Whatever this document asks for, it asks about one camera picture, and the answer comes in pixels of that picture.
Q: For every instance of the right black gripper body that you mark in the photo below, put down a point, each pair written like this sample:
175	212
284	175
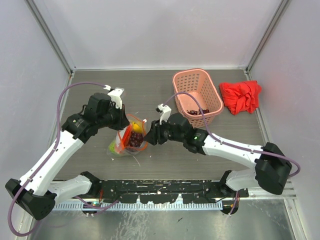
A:
165	132

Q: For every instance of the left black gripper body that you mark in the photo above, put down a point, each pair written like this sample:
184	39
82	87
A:
115	115

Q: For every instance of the purple toy grape bunch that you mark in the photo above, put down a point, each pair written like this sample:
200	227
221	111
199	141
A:
135	140

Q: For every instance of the yellow toy lemon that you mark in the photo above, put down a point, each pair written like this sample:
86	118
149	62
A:
137	127

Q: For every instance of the toy watermelon slice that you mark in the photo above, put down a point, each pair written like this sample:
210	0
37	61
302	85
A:
126	136

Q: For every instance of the clear orange zip top bag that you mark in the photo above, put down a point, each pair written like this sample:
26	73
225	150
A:
130	151

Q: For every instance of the green toy custard apple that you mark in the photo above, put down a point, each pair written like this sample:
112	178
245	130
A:
112	148

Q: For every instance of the pink plastic basket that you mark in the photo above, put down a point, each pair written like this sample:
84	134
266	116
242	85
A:
204	95

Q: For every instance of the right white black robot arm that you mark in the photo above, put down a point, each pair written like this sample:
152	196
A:
267	167

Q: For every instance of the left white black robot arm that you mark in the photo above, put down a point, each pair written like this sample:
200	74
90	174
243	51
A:
35	191

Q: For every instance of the loose purple toy grapes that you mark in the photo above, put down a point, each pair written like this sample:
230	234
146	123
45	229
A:
198	112

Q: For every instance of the red crumpled cloth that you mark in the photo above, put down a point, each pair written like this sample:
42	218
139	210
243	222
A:
240	96

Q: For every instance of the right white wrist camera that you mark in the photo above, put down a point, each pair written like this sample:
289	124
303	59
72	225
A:
165	113

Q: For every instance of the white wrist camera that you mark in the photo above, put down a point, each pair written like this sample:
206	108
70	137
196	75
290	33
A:
165	113
116	95

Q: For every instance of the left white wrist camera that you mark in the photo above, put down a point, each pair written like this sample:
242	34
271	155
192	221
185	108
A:
116	95

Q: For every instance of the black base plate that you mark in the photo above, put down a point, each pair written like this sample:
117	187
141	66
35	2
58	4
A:
159	191

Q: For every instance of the grey slotted cable duct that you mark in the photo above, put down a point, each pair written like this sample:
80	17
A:
175	206

